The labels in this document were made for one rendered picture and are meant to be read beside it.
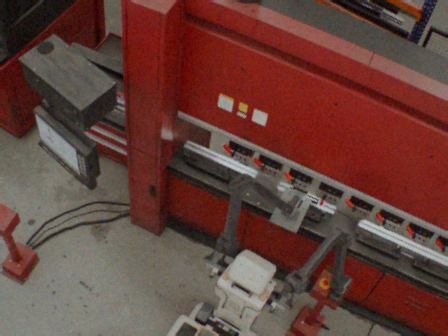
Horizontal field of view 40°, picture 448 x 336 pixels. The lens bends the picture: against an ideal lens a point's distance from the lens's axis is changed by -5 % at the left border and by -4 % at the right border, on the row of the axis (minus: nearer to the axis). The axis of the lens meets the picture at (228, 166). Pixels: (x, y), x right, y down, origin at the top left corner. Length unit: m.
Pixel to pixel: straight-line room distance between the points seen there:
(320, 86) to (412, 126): 0.50
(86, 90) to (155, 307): 2.02
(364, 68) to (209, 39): 0.83
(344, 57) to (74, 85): 1.32
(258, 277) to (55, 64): 1.51
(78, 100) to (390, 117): 1.53
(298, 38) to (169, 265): 2.35
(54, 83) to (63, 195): 2.02
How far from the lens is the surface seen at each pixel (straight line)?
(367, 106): 3.23
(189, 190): 4.34
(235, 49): 3.30
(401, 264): 4.16
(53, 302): 4.77
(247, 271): 3.36
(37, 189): 5.21
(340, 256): 3.68
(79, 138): 3.50
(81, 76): 3.27
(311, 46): 3.06
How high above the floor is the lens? 4.40
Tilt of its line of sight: 56 degrees down
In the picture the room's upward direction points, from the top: 11 degrees clockwise
